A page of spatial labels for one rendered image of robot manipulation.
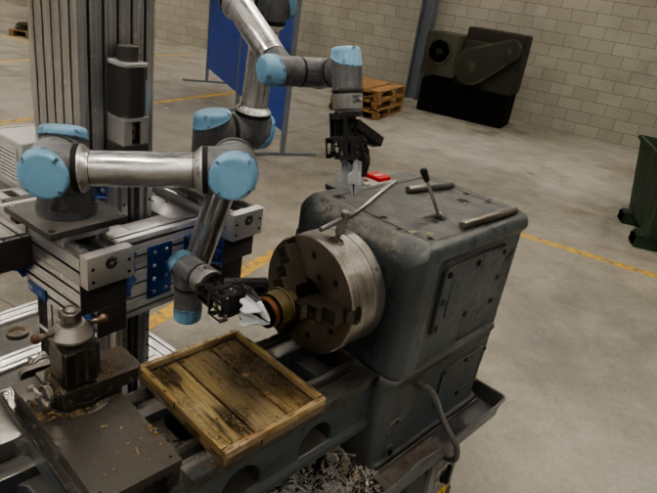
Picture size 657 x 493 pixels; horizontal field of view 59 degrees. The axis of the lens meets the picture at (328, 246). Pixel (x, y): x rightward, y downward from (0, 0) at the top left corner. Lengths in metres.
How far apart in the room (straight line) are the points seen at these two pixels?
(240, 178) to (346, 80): 0.35
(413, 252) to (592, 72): 9.99
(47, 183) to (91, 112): 0.42
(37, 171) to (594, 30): 10.46
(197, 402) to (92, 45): 0.99
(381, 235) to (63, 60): 1.00
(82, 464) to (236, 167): 0.69
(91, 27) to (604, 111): 10.20
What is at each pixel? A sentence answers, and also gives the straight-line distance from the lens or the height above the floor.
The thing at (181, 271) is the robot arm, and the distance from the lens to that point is 1.52.
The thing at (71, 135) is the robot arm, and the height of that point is 1.38.
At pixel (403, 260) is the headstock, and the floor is 1.21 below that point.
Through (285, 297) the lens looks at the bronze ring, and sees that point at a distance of 1.39.
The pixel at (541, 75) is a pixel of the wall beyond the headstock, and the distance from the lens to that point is 11.42.
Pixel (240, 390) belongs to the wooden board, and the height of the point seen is 0.89.
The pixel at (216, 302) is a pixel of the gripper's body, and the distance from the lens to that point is 1.40.
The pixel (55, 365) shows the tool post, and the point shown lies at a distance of 1.26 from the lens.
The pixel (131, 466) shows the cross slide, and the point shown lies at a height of 0.97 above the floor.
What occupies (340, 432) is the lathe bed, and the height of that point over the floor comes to 0.71.
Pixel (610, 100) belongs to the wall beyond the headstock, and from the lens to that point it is 11.32.
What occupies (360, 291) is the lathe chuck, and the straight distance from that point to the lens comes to 1.39.
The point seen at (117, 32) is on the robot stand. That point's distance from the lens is 1.83.
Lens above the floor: 1.80
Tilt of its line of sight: 24 degrees down
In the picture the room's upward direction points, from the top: 9 degrees clockwise
